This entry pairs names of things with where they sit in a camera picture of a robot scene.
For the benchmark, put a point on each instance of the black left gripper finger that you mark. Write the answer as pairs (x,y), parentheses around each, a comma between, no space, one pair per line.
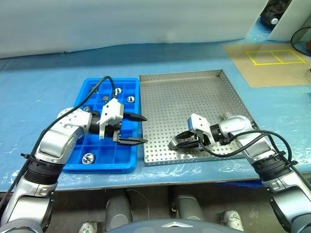
(132,141)
(134,117)

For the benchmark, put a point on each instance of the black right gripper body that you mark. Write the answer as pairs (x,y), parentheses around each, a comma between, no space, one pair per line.
(202,140)

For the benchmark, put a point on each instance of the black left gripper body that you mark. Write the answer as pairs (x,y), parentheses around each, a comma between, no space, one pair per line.
(117,128)

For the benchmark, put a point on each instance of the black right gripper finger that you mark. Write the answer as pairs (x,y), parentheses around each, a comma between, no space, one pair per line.
(188,134)
(188,145)

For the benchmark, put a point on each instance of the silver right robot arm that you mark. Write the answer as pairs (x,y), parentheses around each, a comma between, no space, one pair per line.
(262,148)

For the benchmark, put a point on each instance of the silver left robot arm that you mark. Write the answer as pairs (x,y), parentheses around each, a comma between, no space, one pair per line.
(56,138)

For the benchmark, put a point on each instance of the blue compartment tray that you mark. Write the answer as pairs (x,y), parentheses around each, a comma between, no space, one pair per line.
(107,155)

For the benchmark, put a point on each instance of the perforated metal tray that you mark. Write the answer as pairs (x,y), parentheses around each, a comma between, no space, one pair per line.
(170,102)

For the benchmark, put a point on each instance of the grey rounded cylinder shape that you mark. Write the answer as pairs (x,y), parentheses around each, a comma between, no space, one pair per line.
(189,206)
(117,211)

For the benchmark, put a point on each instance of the white lumpy object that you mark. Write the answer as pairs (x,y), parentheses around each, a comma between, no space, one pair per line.
(88,227)
(232,219)

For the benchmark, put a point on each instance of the dark blue-grey rounded housing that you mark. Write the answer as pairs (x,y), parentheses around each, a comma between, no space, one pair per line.
(145,228)

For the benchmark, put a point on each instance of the blue plastic table cover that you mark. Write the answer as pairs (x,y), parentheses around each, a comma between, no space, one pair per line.
(36,85)

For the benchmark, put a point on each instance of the brown cardboard mat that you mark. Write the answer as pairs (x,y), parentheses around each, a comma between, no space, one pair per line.
(267,75)

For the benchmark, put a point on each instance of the white backdrop sheet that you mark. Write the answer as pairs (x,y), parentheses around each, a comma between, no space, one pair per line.
(121,21)

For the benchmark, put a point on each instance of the black bundle with white cap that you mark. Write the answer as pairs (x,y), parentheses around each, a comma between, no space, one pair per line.
(268,14)

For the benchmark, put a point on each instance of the white leaning board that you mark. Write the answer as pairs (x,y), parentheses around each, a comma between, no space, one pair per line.
(289,19)

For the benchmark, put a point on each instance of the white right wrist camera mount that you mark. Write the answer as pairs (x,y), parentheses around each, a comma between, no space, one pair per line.
(201,122)

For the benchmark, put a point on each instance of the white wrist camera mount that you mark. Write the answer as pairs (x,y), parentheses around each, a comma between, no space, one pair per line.
(111,111)
(201,122)

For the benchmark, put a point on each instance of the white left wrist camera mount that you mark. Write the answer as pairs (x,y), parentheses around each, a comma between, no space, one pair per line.
(111,111)

